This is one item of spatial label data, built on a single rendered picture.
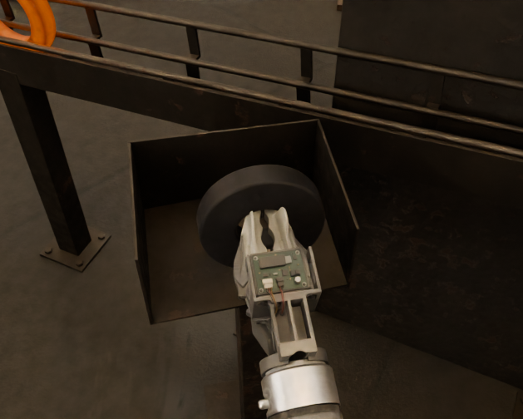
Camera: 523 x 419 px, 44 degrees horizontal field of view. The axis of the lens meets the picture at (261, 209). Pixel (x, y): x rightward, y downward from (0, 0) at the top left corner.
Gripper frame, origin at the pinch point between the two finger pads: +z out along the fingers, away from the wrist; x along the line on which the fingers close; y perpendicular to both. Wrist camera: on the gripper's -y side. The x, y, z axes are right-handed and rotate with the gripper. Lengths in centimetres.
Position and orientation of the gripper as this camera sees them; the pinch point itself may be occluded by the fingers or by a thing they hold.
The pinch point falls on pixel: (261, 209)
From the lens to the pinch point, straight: 77.2
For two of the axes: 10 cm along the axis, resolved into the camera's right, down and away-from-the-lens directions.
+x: -9.8, 1.3, -1.2
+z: -1.7, -8.8, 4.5
